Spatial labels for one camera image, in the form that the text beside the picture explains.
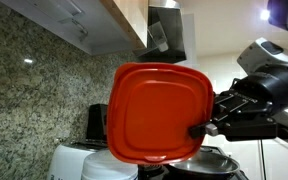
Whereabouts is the white wipes container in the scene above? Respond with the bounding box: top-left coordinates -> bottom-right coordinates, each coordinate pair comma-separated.
81,150 -> 138,180

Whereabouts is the black stove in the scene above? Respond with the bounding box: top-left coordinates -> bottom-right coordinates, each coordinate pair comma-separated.
85,103 -> 249,180

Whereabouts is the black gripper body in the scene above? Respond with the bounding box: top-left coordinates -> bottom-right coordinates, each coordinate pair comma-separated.
211,65 -> 288,141

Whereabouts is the far upper cabinet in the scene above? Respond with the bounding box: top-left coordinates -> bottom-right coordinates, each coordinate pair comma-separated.
179,14 -> 197,69

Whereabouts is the grey upper cabinet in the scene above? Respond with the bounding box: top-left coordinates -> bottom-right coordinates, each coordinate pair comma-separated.
0,0 -> 149,55

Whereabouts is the black range hood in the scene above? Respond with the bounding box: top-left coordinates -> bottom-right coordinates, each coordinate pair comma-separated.
133,0 -> 186,63

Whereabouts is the white toaster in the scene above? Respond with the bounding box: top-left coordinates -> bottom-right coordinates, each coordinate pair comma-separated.
46,142 -> 107,180

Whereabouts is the steel frying pan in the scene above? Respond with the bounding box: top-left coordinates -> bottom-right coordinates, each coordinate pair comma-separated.
167,151 -> 240,179

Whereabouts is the orange square lid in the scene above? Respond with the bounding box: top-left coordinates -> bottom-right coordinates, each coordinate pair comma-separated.
106,63 -> 213,164

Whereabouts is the robot arm silver black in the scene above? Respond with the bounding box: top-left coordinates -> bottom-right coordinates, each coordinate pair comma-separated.
188,38 -> 288,143

